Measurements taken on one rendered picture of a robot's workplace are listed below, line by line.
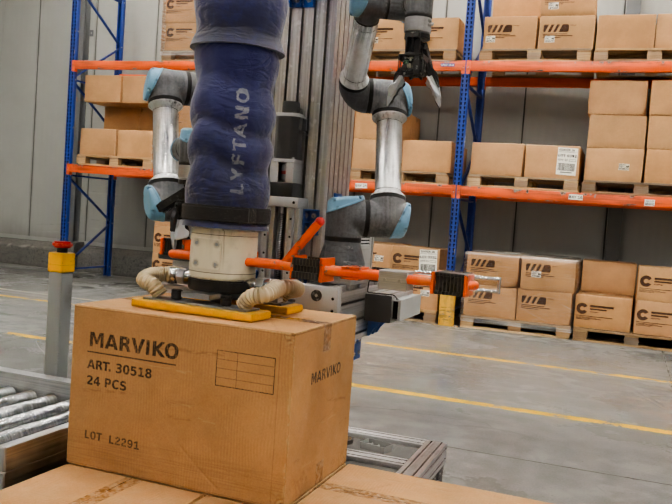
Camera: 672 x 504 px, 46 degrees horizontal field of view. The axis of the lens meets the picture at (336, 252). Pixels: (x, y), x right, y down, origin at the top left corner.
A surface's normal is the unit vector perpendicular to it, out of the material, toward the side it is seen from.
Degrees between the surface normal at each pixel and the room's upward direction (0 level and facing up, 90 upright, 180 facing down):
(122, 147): 91
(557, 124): 90
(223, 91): 77
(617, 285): 92
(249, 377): 90
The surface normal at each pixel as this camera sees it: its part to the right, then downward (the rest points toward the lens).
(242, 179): 0.51, -0.20
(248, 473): -0.37, 0.02
